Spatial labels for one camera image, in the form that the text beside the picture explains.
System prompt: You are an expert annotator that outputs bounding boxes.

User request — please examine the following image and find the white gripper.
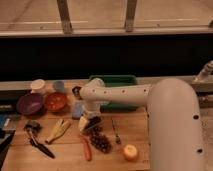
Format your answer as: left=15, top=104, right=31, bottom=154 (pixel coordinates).
left=78, top=101, right=101, bottom=131

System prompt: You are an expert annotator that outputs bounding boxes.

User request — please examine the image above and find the small metal cup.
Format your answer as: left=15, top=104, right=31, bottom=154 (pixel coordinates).
left=72, top=86, right=81, bottom=99

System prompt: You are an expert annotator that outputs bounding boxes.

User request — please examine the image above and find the metal fork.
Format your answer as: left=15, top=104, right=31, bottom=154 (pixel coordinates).
left=111, top=117, right=121, bottom=144

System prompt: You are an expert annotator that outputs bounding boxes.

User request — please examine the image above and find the dark grape bunch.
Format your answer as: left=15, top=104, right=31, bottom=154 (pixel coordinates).
left=89, top=127, right=112, bottom=153

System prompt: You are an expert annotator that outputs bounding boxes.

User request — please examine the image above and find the blue-grey cup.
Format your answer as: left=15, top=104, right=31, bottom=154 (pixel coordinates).
left=53, top=81, right=65, bottom=92

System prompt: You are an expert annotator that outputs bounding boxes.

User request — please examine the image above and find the orange apple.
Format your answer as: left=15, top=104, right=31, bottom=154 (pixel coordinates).
left=122, top=144, right=139, bottom=161

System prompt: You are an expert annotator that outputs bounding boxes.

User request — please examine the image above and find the orange carrot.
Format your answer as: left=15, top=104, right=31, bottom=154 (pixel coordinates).
left=79, top=135, right=92, bottom=161

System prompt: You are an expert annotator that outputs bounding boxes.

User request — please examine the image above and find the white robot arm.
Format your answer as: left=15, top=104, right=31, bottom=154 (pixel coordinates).
left=80, top=78, right=205, bottom=171

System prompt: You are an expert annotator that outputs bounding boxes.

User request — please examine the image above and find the red bowl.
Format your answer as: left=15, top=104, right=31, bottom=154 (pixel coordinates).
left=44, top=92, right=67, bottom=112

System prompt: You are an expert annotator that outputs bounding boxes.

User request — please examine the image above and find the green plastic tray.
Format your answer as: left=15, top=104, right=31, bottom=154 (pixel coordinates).
left=89, top=75, right=137, bottom=112

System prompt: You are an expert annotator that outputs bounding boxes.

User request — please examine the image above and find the purple bowl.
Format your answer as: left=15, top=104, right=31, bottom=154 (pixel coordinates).
left=16, top=93, right=44, bottom=115

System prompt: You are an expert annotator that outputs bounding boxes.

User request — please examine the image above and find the white cup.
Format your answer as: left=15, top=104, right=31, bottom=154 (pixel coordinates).
left=30, top=79, right=46, bottom=94

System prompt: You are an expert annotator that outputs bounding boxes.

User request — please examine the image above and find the grey metal bracket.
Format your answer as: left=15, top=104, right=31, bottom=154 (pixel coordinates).
left=199, top=60, right=213, bottom=79

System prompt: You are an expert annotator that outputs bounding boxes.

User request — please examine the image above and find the yellow banana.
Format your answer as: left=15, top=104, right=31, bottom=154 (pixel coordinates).
left=45, top=119, right=71, bottom=144

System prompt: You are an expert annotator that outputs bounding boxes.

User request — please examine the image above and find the blue sponge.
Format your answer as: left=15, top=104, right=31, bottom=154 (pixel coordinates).
left=71, top=102, right=83, bottom=120

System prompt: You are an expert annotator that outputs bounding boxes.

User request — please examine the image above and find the black handled tool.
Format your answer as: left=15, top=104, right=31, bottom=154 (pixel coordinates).
left=24, top=120, right=55, bottom=158

